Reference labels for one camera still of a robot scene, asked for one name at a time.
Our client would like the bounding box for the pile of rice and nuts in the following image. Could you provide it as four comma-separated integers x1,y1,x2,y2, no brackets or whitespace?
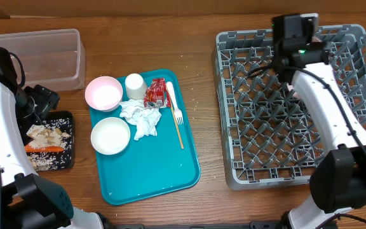
25,118,72,169

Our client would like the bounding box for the orange carrot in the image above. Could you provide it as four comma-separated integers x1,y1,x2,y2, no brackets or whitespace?
25,144,64,153

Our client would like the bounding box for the pink bowl with nuts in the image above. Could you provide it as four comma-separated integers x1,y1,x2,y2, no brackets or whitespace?
85,76,123,112

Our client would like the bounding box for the white bowl with rice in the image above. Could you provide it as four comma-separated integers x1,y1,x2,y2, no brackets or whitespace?
90,117,131,155

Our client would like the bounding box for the white napkin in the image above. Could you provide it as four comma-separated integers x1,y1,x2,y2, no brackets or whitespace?
119,99,161,141

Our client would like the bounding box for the red snack wrapper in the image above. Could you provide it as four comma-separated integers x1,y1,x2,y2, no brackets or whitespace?
144,78,171,108

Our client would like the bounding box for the wooden chopstick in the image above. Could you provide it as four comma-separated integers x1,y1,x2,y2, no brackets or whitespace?
167,92,184,149

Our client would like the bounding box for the white plastic fork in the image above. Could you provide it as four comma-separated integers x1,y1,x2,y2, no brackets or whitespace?
166,81,184,125

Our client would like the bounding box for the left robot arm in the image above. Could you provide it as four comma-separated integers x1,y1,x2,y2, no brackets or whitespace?
0,47,113,228

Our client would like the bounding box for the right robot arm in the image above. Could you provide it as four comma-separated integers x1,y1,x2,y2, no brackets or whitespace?
273,39,366,228

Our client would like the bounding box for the black waste tray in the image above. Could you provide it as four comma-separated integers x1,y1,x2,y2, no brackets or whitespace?
24,110,76,172

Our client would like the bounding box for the grey dishwasher rack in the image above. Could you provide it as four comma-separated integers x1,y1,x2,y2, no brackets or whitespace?
213,24,366,190

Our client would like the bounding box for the clear plastic bin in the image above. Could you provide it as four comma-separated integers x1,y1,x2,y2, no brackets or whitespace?
0,29,86,92

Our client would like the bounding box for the white paper cup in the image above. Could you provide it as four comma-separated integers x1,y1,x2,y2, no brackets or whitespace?
125,73,147,100

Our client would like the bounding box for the teal serving tray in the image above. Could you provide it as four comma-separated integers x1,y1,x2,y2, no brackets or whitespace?
90,69,200,205

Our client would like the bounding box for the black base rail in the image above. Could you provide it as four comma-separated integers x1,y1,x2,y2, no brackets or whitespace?
112,221,279,229

